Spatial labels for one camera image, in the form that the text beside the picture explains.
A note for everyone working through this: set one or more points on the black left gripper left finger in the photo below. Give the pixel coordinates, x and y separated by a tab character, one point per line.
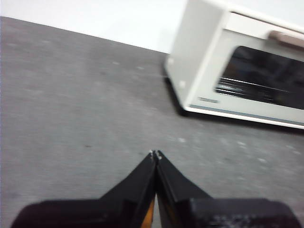
123	209

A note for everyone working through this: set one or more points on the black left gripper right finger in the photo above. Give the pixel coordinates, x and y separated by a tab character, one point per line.
190	209

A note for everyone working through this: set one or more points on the white toaster oven housing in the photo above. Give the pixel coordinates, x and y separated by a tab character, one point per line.
197	35

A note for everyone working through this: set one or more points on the oven door with glass window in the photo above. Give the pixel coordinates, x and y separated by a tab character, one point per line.
261	69

